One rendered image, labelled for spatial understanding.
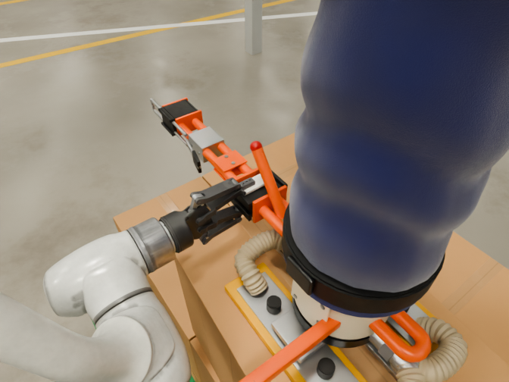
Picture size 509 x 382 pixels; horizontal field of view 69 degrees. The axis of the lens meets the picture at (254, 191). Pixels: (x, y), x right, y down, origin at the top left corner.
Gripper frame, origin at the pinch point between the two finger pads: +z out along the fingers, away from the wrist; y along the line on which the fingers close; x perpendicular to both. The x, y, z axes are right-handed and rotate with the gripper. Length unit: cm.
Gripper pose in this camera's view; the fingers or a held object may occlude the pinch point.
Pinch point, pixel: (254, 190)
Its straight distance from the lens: 77.1
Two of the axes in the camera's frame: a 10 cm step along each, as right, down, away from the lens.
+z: 8.0, -4.2, 4.2
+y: 0.0, 7.1, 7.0
